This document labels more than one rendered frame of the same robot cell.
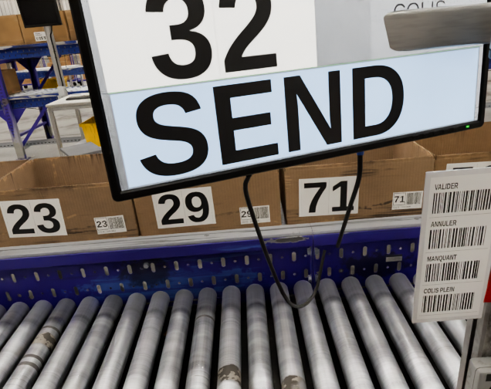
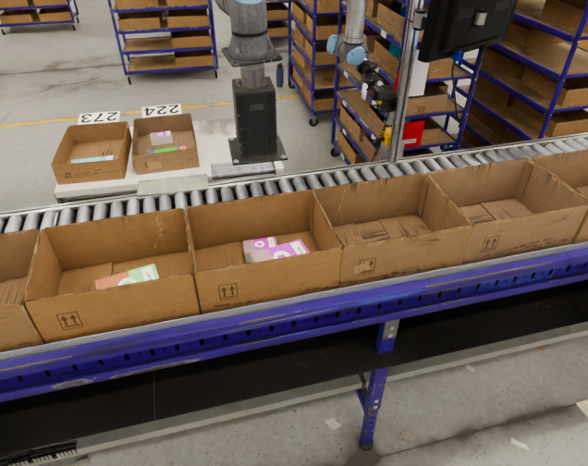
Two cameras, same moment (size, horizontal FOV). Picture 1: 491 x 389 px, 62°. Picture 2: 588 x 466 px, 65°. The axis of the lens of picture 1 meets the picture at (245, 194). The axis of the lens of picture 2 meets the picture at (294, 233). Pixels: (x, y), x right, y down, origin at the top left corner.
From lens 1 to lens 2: 2.52 m
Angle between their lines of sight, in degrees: 117
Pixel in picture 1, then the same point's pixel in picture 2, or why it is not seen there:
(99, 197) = not seen: outside the picture
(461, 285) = (413, 84)
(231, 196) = (557, 168)
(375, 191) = (460, 188)
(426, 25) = not seen: hidden behind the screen
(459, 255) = (417, 74)
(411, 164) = (441, 174)
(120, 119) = not seen: hidden behind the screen
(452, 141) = (409, 250)
